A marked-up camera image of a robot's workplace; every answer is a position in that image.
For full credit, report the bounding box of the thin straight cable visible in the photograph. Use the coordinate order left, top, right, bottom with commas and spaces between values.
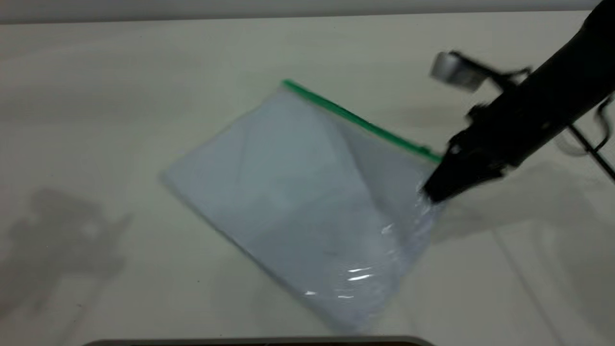
568, 124, 615, 184

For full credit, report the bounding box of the black looped cable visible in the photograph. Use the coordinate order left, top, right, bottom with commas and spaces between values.
594, 95, 615, 151

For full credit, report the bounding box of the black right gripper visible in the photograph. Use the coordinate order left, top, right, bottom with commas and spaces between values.
422, 77, 572, 203

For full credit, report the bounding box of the clear bag with green zipper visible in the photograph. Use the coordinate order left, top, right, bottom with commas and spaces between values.
159, 79, 448, 334

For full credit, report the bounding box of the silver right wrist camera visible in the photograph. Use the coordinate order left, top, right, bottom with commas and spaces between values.
429, 51, 487, 93

